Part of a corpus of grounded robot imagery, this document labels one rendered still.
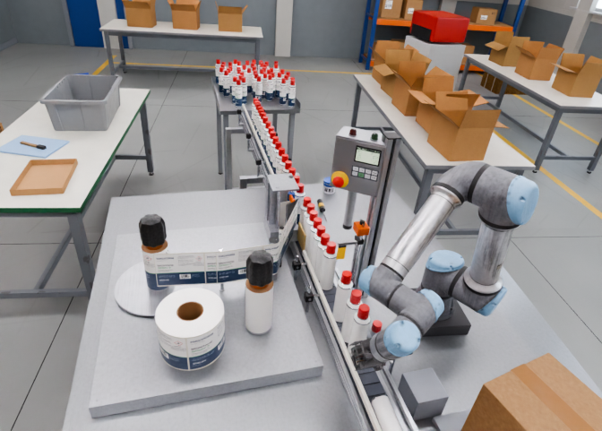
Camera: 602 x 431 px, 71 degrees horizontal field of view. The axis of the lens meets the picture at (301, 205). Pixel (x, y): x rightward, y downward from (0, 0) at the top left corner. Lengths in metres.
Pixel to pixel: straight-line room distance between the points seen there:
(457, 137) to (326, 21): 6.30
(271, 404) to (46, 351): 1.69
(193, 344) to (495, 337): 1.06
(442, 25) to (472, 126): 3.86
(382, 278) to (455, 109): 2.34
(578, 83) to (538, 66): 0.62
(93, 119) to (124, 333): 1.92
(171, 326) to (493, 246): 0.95
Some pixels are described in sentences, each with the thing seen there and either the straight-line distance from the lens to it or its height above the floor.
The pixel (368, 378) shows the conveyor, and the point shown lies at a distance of 1.40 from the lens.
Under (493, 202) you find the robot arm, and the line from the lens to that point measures 1.21.
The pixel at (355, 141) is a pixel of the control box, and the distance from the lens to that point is 1.35.
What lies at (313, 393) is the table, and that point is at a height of 0.83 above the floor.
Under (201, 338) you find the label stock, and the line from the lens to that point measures 1.30.
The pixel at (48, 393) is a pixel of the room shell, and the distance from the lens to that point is 2.61.
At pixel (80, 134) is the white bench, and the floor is 0.80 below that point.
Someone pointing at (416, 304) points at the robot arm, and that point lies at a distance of 1.11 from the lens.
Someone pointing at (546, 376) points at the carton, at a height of 1.12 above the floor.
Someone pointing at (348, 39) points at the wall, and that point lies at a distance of 9.16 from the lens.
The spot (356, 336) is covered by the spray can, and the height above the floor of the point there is 0.98.
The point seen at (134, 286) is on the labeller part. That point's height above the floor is 0.89.
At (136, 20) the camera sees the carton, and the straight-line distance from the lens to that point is 6.87.
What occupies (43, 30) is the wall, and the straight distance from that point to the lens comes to 9.63.
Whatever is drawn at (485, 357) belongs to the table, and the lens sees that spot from 1.66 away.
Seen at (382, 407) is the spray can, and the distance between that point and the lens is 1.30.
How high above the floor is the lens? 1.99
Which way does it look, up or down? 32 degrees down
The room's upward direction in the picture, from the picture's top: 5 degrees clockwise
